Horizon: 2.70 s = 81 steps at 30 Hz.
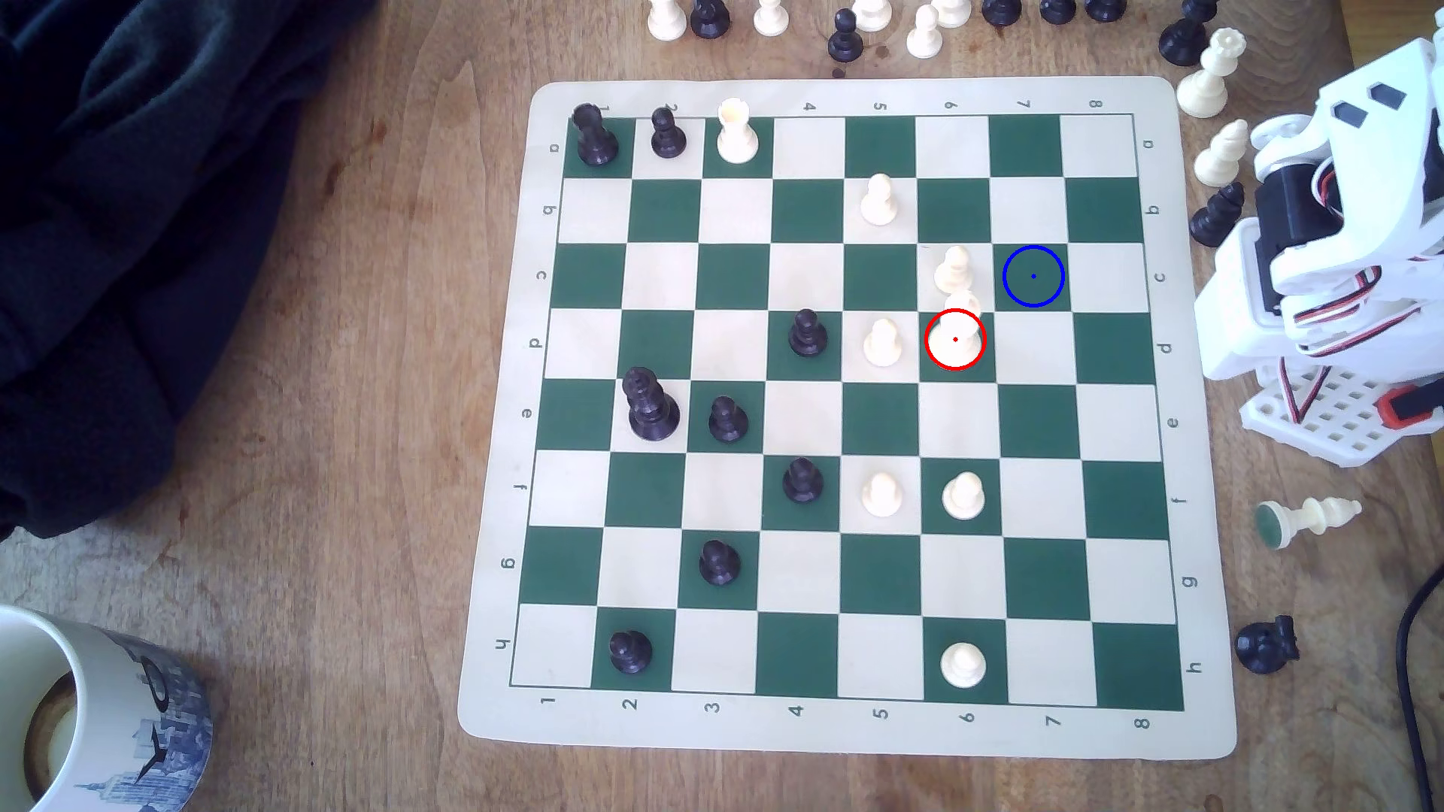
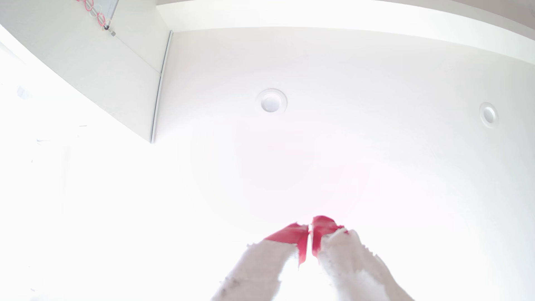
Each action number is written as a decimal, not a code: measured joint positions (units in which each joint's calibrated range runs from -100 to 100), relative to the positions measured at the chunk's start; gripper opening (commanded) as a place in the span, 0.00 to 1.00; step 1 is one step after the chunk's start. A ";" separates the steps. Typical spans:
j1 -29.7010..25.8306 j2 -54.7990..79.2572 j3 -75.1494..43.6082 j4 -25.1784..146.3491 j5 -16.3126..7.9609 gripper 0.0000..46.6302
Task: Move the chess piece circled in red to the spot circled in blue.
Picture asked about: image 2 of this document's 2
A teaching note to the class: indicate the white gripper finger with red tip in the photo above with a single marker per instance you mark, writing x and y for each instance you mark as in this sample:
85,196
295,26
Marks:
351,263
259,267

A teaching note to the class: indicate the round recessed ceiling light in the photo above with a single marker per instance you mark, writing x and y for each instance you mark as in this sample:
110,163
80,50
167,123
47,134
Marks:
488,114
271,101

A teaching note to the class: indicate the grey panel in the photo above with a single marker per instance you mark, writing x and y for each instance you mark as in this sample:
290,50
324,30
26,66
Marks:
106,6

